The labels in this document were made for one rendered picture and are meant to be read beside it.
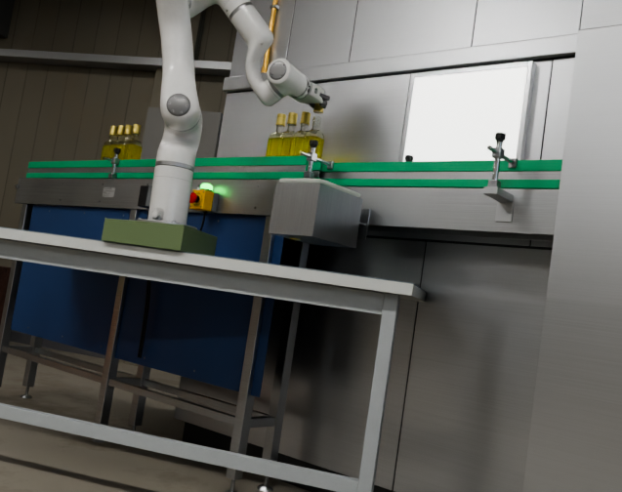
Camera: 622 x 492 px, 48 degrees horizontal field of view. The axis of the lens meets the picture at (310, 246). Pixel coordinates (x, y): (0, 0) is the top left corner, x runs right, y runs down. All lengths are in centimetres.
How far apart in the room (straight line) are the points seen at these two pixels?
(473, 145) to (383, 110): 38
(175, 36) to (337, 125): 69
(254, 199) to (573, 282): 114
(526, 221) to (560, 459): 63
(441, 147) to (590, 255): 79
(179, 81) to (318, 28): 83
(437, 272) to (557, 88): 67
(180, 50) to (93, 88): 388
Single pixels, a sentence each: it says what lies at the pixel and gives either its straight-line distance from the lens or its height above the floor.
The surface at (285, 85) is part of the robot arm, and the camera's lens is 225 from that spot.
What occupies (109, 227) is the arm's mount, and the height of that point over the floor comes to 79.
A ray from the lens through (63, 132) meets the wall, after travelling 616.
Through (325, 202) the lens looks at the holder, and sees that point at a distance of 201.
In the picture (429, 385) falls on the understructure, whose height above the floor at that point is 46.
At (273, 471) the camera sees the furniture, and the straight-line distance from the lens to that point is 204.
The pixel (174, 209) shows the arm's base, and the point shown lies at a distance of 216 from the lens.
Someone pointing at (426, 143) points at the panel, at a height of 124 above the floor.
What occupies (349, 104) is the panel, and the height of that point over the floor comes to 139.
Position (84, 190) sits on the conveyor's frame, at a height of 99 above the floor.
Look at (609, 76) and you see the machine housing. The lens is 182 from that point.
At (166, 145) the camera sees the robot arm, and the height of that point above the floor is 107.
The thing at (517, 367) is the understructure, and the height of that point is 56.
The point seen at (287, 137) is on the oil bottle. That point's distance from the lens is 253.
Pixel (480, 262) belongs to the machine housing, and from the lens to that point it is 222.
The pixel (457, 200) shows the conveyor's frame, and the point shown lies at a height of 101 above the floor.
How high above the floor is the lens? 65
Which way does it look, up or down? 5 degrees up
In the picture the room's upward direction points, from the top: 8 degrees clockwise
